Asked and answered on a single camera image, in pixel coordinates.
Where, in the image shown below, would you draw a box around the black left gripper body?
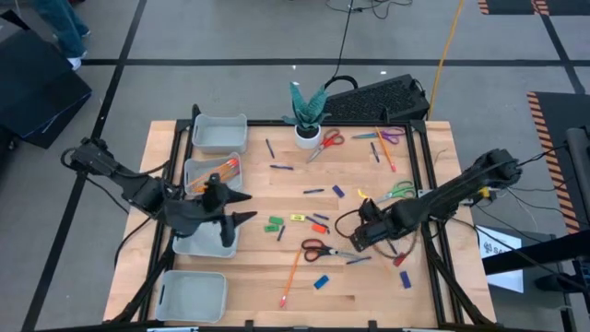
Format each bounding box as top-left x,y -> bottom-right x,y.
201,172 -> 239,249

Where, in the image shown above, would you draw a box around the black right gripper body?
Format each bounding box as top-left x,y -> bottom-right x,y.
349,198 -> 397,254

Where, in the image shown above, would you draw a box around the green handled scissors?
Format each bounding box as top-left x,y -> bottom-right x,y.
368,180 -> 416,205

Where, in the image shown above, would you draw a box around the black and red scissors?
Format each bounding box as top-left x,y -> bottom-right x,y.
301,238 -> 370,264

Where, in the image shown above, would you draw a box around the purple and teal scissors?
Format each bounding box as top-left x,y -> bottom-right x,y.
351,126 -> 407,146

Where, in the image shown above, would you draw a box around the red handled scissors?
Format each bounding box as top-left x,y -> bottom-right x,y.
306,128 -> 346,164

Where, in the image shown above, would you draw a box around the grey plastic bin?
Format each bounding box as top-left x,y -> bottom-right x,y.
183,151 -> 244,198
155,269 -> 229,324
171,214 -> 240,259
192,113 -> 249,155

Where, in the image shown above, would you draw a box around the green plant in white pot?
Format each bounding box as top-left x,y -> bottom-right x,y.
281,81 -> 332,150

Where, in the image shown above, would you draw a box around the white paper sign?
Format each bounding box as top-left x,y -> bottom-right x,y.
476,224 -> 525,295

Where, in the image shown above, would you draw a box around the black metal beam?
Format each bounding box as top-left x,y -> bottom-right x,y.
481,229 -> 590,277

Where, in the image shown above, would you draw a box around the black floor block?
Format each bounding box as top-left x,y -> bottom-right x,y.
0,8 -> 93,150

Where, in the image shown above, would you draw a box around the black hazard striped floor mat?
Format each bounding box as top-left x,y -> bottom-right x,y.
526,90 -> 590,235
477,0 -> 590,18

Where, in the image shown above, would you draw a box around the person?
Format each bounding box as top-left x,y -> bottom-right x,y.
32,0 -> 92,71

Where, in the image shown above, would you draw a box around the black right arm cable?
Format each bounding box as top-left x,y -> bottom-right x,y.
334,207 -> 370,240

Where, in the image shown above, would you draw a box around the black metal table frame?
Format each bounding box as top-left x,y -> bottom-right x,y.
103,103 -> 497,332

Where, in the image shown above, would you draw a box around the yellow cable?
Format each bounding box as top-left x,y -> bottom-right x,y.
427,0 -> 466,120

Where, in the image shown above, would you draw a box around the dark grey post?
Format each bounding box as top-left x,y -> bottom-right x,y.
565,126 -> 590,222

